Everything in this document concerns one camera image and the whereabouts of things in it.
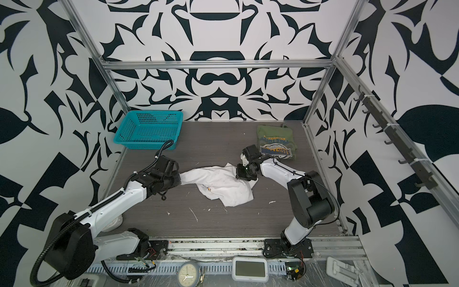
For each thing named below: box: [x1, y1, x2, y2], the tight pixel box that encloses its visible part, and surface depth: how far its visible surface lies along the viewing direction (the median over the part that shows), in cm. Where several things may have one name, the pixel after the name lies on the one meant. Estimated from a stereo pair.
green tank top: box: [256, 123, 298, 161], surface depth 110 cm
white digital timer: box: [231, 256, 269, 283], surface depth 68 cm
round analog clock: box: [176, 261, 200, 287], surface depth 67 cm
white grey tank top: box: [179, 162, 259, 208], surface depth 88 cm
